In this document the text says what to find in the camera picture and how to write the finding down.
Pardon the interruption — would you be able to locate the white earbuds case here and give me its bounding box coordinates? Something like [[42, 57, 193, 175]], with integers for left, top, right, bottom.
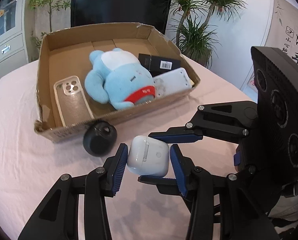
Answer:
[[127, 135, 169, 177]]

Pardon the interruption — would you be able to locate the white folding stand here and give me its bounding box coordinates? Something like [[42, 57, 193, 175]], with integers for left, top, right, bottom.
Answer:
[[153, 67, 192, 98]]

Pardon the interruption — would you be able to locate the black round figurine toy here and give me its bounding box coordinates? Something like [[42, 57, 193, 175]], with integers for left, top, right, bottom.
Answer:
[[83, 121, 118, 157]]

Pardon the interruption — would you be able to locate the black charger box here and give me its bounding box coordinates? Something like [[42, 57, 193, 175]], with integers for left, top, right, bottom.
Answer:
[[138, 54, 181, 77]]

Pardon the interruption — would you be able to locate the cream clear phone case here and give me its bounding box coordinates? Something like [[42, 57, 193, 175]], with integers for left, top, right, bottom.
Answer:
[[54, 75, 94, 127]]

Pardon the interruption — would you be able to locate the blue white plush toy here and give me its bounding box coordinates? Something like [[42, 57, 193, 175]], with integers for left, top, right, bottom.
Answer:
[[84, 48, 155, 110]]

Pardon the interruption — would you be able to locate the toilet sign banner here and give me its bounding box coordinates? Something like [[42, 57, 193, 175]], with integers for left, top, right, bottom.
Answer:
[[261, 0, 298, 65]]

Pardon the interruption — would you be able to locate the potted palm plant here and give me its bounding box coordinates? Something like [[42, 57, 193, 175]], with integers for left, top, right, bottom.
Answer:
[[170, 0, 246, 68]]

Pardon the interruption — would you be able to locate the brown cardboard box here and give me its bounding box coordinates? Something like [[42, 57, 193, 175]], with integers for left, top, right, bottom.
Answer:
[[34, 23, 200, 142]]

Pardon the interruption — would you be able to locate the grey filing cabinet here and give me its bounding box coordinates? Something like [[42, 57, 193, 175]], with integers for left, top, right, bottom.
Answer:
[[0, 0, 28, 79]]

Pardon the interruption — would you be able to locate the black tv screen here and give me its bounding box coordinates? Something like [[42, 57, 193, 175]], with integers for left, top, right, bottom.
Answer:
[[70, 0, 171, 34]]

